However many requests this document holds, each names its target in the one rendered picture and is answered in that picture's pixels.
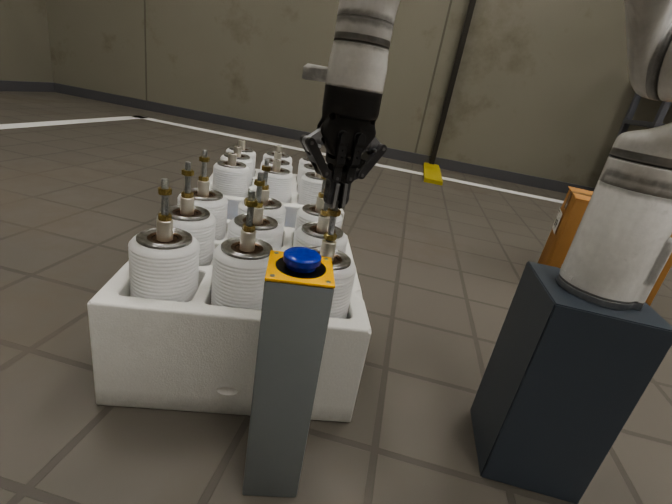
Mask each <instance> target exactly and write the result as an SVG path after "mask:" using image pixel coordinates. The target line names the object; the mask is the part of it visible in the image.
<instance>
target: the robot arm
mask: <svg viewBox="0 0 672 504"><path fill-rule="evenodd" d="M399 3H400V0H339V6H338V12H337V20H336V27H335V34H334V41H333V46H332V50H331V53H330V57H329V62H328V67H325V66H320V65H315V64H310V63H307V64H306V65H305V66H303V74H302V78H303V79H306V80H308V79H309V80H310V81H311V80H314V81H320V82H326V84H325V91H324V98H323V105H322V117H321V120H320V121H319V123H318V125H317V130H315V131H314V132H312V133H311V134H309V135H302V136H301V137H300V142H301V144H302V146H303V148H304V150H305V152H306V154H307V156H308V158H309V160H310V162H311V164H312V166H313V168H314V170H315V172H316V173H317V174H320V175H321V176H322V177H324V178H326V185H325V190H324V196H323V200H324V202H325V204H326V206H327V207H329V208H330V209H336V206H337V201H339V204H338V208H339V209H344V208H345V204H347V203H348V201H349V194H350V188H351V183H352V182H353V181H354V180H356V179H364V178H365V176H366V175H367V174H368V173H369V172H370V170H371V169H372V168H373V167H374V165H375V164H376V163H377V162H378V161H379V159H380V158H381V157H382V156H383V155H384V153H385V152H386V151H387V146H386V145H384V144H381V143H380V142H379V141H378V139H377V138H376V137H375V136H376V129H375V121H376V119H377V118H378V116H379V111H380V106H381V100H382V95H383V90H384V84H385V79H386V74H387V67H388V54H389V50H388V49H389V48H390V42H391V37H392V32H393V26H394V21H395V17H396V12H397V9H398V6H399ZM624 6H625V18H626V38H627V59H628V73H629V79H630V83H631V86H632V88H633V90H634V91H635V93H636V94H638V95H639V96H641V97H644V98H647V99H651V100H656V101H666V102H672V0H624ZM321 140H322V142H323V144H324V146H325V148H326V157H325V159H326V162H327V164H326V162H325V160H324V158H323V155H322V153H321V151H320V148H321ZM365 149H366V151H365V152H364V153H363V151H364V150H365ZM362 153H363V154H362ZM671 234H672V122H670V123H668V124H665V125H662V126H658V127H654V128H650V129H643V130H635V131H628V132H624V133H622V134H620V135H619V136H618V137H617V138H616V140H615V142H614V144H613V146H612V148H611V151H610V153H609V156H608V158H607V161H606V163H605V165H604V168H603V170H602V172H601V175H600V177H599V180H598V182H597V184H596V187H595V189H594V191H593V194H592V196H591V198H590V201H589V203H588V206H587V208H586V210H585V213H584V215H583V217H582V220H581V222H580V224H579V227H578V229H577V231H576V234H575V236H574V238H573V241H572V243H571V246H570V248H569V250H568V253H567V255H566V257H565V260H564V262H563V264H562V266H561V268H560V271H559V274H558V276H557V279H556V281H557V283H558V284H559V285H560V286H561V287H562V288H563V289H564V290H566V291H567V292H569V293H570V294H572V295H574V296H576V297H578V298H580V299H582V300H585V301H587V302H590V303H593V304H595V305H599V306H602V307H606V308H610V309H616V310H630V309H634V310H638V311H641V309H642V307H643V305H644V303H645V301H646V300H647V298H648V296H649V294H650V292H651V290H652V288H653V286H654V285H655V283H656V281H657V279H658V277H659V275H660V273H661V271H662V270H663V268H664V266H665V264H666V262H667V260H668V258H669V256H670V255H671V253H672V238H671V237H670V236H671Z"/></svg>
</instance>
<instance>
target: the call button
mask: <svg viewBox="0 0 672 504"><path fill-rule="evenodd" d="M321 258H322V257H321V255H320V254H319V253H318V252H316V251H315V250H313V249H310V248H306V247H291V248H289V249H287V250H285V251H284V253H283V261H284V262H285V263H286V266H287V268H288V269H290V270H292V271H294V272H298V273H311V272H313V271H315V270H316V268H317V267H319V266H320V264H321Z"/></svg>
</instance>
